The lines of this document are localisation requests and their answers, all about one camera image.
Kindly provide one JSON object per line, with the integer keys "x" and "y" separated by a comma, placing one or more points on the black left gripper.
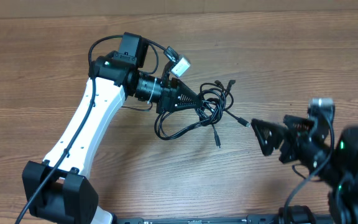
{"x": 173, "y": 89}

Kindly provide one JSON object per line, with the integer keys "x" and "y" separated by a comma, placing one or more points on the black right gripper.
{"x": 293, "y": 139}

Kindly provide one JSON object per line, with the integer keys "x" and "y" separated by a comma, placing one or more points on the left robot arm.
{"x": 58, "y": 188}

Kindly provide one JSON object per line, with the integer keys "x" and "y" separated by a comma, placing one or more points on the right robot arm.
{"x": 340, "y": 173}

